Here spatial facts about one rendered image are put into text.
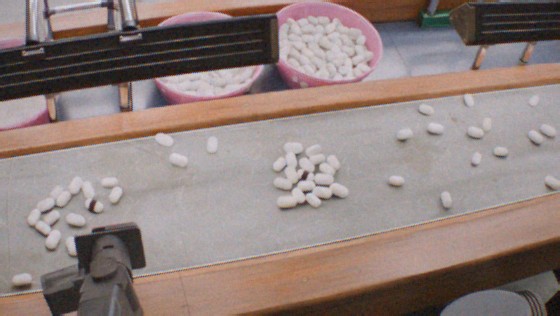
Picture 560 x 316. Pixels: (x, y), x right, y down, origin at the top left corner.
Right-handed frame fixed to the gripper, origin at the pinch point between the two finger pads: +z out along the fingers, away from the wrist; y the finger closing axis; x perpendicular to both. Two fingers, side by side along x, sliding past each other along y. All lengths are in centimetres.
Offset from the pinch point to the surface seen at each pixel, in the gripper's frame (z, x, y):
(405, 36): 56, -20, -79
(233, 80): 39, -16, -30
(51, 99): 27.4, -18.7, 8.4
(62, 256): 10.1, 6.8, 9.6
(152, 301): -0.6, 13.0, -5.2
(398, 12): 58, -26, -79
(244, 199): 15.9, 3.3, -25.6
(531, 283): 62, 65, -127
